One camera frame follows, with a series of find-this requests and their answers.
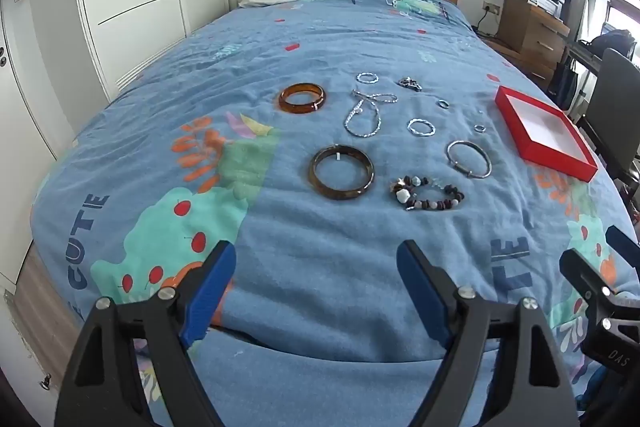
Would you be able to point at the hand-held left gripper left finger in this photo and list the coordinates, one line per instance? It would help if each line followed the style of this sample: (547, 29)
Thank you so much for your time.
(212, 287)

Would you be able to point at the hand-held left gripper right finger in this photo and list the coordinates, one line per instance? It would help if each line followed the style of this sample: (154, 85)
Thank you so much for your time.
(420, 287)

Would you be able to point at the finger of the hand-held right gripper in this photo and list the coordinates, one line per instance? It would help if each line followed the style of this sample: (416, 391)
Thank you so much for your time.
(624, 243)
(582, 272)

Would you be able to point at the dark brown bangle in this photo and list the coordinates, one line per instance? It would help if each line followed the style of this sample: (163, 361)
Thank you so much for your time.
(340, 193)

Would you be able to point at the thin silver bangle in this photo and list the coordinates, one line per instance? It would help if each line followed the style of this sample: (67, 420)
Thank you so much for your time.
(450, 154)

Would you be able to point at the red shallow box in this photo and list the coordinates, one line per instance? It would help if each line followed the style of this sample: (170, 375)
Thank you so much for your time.
(545, 127)

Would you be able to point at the amber bangle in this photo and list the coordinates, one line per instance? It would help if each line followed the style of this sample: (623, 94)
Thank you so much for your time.
(300, 108)

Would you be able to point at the dark chair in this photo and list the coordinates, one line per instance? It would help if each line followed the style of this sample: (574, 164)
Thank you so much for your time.
(617, 82)

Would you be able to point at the dark blue hanging bag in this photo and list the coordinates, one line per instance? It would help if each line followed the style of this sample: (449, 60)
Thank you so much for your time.
(565, 84)

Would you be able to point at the dark backpack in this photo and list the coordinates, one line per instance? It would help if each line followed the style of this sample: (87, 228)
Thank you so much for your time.
(612, 41)

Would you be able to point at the silver charm cluster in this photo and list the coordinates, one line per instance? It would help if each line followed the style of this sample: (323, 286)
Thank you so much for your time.
(409, 83)

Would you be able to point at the low wooden nightstand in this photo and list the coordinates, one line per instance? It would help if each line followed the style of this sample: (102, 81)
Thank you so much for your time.
(515, 59)

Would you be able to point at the wooden drawer chest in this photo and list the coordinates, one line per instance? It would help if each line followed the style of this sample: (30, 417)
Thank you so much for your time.
(530, 32)

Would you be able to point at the wall power outlet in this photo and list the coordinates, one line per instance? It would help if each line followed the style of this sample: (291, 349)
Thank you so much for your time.
(492, 7)

